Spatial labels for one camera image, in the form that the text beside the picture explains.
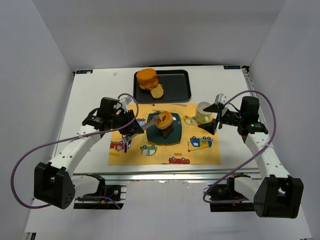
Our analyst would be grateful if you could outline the metal tongs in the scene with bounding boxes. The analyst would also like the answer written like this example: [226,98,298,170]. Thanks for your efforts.
[122,115,161,144]

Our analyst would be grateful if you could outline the blue sticker label left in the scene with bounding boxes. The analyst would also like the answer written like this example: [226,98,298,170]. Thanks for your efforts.
[75,69,93,75]

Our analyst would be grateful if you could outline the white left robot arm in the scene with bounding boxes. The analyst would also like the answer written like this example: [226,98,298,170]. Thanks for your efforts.
[33,93,144,210]

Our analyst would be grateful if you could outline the dark teal square plate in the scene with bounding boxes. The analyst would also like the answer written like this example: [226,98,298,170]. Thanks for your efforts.
[146,112,182,145]

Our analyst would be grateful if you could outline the blue sticker label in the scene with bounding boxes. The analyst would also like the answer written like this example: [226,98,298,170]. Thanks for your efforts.
[75,69,93,75]
[223,65,241,70]

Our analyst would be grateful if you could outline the blue sticker label right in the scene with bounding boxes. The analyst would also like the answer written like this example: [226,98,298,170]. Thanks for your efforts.
[223,65,241,70]

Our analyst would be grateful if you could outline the pale green mug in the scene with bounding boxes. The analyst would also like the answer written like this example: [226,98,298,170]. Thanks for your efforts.
[195,101,212,124]

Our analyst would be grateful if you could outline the glazed bagel donut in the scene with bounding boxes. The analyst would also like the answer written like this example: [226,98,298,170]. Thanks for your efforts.
[156,111,173,130]

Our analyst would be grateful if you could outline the brown croissant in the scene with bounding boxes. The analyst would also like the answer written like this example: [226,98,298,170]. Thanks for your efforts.
[161,122,174,138]

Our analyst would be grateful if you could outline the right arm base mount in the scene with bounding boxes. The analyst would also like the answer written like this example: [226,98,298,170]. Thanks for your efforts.
[207,173,255,213]

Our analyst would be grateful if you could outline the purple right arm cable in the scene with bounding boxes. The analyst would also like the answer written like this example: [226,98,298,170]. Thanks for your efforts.
[202,89,277,205]

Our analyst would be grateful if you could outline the purple iridescent spoon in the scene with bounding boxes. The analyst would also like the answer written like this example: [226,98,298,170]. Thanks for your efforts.
[124,140,132,153]

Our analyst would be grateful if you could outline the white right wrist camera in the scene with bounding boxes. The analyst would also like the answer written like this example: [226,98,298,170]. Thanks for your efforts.
[214,93,229,105]

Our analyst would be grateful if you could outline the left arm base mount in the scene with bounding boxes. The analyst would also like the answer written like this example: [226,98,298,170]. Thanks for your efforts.
[71,174,127,210]

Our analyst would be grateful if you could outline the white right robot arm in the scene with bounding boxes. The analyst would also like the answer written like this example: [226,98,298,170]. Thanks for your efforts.
[200,93,304,219]

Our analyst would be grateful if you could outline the black baking tray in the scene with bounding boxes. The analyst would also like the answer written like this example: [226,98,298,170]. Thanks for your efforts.
[133,69,192,104]

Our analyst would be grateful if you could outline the orange round cake loaf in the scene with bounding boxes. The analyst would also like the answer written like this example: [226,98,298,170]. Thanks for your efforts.
[136,68,159,90]

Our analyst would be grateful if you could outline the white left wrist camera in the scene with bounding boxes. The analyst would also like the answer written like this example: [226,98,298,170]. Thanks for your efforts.
[119,96,132,112]

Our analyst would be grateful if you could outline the sliced seeded bread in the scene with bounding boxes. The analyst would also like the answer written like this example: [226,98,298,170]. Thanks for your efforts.
[150,84,164,100]

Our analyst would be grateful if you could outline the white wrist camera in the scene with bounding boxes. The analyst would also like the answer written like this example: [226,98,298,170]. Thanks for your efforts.
[214,93,229,105]
[119,96,132,112]

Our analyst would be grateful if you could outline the aluminium table frame rail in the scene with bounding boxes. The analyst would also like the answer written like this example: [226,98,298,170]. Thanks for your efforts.
[72,169,266,183]

